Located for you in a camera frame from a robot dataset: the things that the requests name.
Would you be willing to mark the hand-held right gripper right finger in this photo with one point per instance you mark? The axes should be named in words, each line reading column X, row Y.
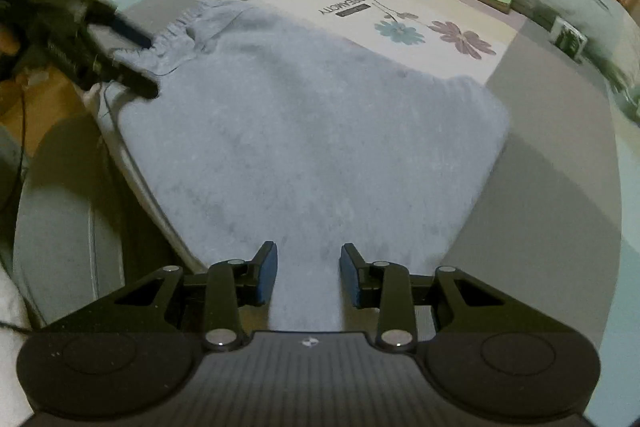
column 350, row 277

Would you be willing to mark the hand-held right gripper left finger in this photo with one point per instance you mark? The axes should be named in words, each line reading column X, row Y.
column 265, row 272

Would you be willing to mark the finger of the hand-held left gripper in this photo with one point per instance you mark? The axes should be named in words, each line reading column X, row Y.
column 117, row 23
column 127, row 79

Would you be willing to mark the grey sweatpants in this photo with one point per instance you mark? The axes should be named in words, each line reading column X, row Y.
column 310, row 147

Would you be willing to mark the person's left hand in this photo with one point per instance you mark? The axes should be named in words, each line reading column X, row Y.
column 7, row 42

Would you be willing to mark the green tissue packet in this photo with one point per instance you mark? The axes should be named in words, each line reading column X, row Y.
column 567, row 38

